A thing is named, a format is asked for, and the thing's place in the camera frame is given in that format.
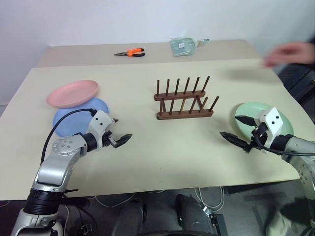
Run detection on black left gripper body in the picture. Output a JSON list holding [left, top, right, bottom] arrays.
[[101, 131, 117, 148]]

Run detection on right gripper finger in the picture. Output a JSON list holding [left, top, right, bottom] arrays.
[[219, 131, 252, 153], [234, 115, 257, 127]]

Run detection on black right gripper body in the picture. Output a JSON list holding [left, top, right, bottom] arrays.
[[250, 122, 269, 150]]

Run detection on wooden dish rack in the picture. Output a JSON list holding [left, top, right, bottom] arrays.
[[154, 75, 220, 121]]

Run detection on person's bare hand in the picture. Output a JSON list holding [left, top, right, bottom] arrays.
[[263, 41, 309, 69]]

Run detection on green plate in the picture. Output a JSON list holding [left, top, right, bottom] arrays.
[[229, 101, 295, 141]]

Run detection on blue plate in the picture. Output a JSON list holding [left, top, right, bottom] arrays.
[[52, 97, 110, 137]]

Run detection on pink plate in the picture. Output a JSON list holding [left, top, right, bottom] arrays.
[[46, 80, 100, 109]]

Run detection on black ribbed object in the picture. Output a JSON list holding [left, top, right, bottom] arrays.
[[277, 62, 315, 105]]

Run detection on dark rounded shape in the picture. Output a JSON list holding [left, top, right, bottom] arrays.
[[175, 193, 219, 236]]

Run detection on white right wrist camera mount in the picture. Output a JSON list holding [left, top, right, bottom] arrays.
[[254, 106, 286, 151]]

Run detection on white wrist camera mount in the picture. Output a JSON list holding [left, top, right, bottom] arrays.
[[88, 110, 114, 149], [254, 106, 286, 151]]

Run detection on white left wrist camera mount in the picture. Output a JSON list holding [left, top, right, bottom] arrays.
[[88, 110, 114, 149]]

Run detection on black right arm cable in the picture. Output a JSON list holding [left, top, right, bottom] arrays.
[[254, 136, 315, 156]]

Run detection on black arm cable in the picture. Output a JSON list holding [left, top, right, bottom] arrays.
[[40, 108, 97, 163], [254, 136, 315, 156]]

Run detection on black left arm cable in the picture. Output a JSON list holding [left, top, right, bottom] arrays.
[[40, 108, 97, 163]]

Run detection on white floor cable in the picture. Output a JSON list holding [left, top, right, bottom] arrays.
[[86, 193, 136, 207], [195, 186, 225, 212]]

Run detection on orange handled pliers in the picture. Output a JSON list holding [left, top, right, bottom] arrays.
[[114, 47, 146, 58]]

